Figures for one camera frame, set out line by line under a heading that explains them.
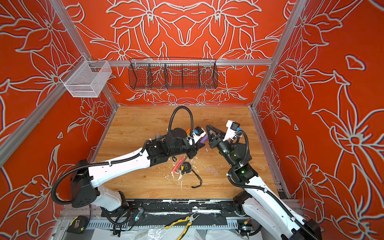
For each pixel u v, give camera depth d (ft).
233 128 1.91
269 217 1.70
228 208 2.39
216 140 1.93
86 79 3.03
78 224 2.20
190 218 2.28
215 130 2.08
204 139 2.17
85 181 1.30
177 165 2.87
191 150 2.04
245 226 2.25
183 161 2.94
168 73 3.29
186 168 2.74
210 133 2.13
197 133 1.93
